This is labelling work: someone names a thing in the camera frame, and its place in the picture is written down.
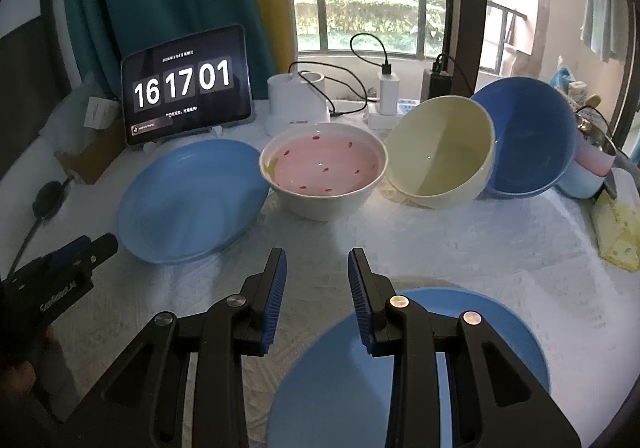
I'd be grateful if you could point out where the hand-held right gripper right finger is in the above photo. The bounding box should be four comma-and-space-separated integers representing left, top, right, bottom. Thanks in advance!
348, 247, 583, 448

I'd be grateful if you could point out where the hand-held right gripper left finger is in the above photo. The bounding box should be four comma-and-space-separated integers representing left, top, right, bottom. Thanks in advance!
50, 247, 289, 448

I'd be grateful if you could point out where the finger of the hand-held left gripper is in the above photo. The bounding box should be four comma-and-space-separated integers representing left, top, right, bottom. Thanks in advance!
44, 233, 120, 280

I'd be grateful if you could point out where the blue plate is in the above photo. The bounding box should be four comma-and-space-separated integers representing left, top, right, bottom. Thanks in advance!
117, 139, 271, 265
267, 287, 552, 448

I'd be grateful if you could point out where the white bowl with red dots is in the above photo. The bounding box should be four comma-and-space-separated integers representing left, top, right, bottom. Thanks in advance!
258, 123, 389, 222

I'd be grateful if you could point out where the pale yellow bowl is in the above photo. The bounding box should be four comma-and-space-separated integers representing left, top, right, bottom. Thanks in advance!
387, 95, 496, 210

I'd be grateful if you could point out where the cardboard box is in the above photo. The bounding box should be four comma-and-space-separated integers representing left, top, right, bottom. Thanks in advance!
54, 125, 127, 185

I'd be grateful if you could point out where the small white box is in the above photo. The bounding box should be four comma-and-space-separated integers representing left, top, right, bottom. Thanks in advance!
84, 96, 122, 132

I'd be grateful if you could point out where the clear plastic bag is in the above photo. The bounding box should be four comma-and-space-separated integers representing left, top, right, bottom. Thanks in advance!
41, 82, 126, 154

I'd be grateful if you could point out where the white power strip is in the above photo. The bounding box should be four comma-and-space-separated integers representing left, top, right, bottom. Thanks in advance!
330, 97, 427, 130

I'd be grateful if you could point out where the tablet showing clock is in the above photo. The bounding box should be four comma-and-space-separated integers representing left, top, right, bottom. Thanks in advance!
121, 25, 254, 147

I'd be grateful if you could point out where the white cylindrical cup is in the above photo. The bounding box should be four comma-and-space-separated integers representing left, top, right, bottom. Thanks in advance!
265, 72, 332, 137

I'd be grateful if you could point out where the white charger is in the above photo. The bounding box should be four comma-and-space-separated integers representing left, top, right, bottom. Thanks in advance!
378, 62, 401, 115

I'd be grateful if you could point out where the black charger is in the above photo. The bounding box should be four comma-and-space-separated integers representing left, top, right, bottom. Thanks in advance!
421, 56, 452, 102

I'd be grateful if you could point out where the light blue bowl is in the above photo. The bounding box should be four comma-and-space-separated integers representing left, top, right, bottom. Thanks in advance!
555, 161, 607, 199

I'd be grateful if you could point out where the yellow tissue pack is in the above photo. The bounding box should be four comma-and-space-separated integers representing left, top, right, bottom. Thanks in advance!
592, 167, 640, 272

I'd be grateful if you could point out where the pink bowl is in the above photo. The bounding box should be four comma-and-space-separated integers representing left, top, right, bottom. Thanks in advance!
575, 148, 615, 177

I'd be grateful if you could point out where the yellow curtain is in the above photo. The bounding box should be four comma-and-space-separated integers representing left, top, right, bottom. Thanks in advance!
241, 0, 301, 79

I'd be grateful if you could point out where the blue bag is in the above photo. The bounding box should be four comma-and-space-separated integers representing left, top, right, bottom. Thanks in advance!
549, 56, 577, 95

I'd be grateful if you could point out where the hanging light blue towel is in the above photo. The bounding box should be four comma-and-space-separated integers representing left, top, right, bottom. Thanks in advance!
579, 0, 632, 63

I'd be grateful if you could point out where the black round device with cable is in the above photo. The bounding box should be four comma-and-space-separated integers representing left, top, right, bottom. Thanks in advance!
7, 180, 72, 279

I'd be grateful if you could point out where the black cable of white charger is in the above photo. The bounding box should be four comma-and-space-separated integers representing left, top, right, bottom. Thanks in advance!
289, 33, 389, 119

